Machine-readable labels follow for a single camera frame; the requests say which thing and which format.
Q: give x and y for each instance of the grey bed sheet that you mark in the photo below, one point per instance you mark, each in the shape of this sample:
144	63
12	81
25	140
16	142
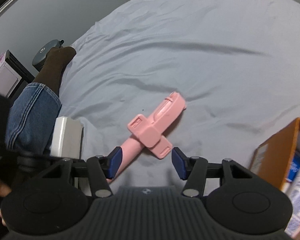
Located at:
235	62

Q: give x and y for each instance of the dark round floor device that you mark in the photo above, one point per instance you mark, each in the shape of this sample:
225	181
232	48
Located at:
40	57

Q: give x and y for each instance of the left leg in jeans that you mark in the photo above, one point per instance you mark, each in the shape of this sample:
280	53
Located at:
32	117

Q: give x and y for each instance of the blue small box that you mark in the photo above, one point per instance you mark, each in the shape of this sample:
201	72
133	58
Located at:
294	167

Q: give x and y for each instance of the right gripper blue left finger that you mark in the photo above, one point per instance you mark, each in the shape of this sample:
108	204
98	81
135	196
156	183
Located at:
114	160

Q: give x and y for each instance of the long white glasses box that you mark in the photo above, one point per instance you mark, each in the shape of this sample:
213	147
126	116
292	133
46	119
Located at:
66	138

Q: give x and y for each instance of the white black bedside unit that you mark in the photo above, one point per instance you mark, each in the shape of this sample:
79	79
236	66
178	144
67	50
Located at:
13	76

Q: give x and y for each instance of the white blue cream tube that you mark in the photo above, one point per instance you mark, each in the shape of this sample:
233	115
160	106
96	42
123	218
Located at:
293	192

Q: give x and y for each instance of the pink folding phone holder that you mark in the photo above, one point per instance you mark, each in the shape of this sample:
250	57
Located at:
148	132

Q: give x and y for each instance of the orange white storage box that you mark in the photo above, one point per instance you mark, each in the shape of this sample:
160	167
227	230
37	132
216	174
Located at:
272	159

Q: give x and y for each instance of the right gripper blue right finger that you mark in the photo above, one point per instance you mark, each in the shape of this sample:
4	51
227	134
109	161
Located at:
181	163

